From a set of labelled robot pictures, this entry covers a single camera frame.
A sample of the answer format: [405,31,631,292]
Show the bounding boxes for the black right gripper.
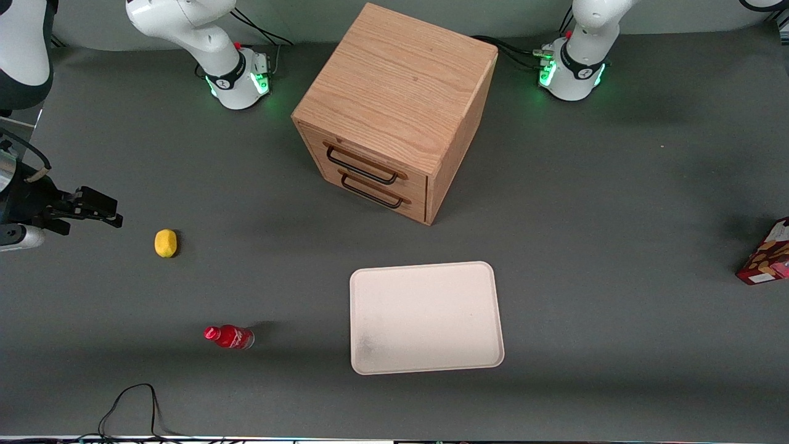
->
[0,163,124,236]

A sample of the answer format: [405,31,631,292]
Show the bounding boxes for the red cookie box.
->
[736,217,789,286]

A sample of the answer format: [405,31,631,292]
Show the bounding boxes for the beige plastic tray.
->
[350,261,505,376]

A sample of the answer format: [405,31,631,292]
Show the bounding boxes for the red cola bottle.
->
[204,324,255,350]

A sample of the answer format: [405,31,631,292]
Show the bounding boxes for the wooden drawer front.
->
[301,143,429,224]
[296,120,429,199]

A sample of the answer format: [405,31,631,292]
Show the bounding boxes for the wooden drawer cabinet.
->
[291,2,499,226]

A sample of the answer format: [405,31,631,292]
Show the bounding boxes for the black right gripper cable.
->
[0,129,51,183]

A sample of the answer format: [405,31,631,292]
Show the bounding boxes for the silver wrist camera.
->
[0,224,47,252]

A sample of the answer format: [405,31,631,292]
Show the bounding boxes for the thin black looped cable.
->
[97,384,186,440]

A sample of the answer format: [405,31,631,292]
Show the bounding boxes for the black right arm base cables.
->
[229,6,294,75]

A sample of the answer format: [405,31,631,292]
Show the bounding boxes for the black arm base cables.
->
[229,6,294,75]
[472,35,555,70]

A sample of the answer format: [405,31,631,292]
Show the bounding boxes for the black metal drawer handle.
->
[325,145,400,186]
[340,171,404,209]

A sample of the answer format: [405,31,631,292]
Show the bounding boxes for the black left arm base cables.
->
[472,35,555,70]

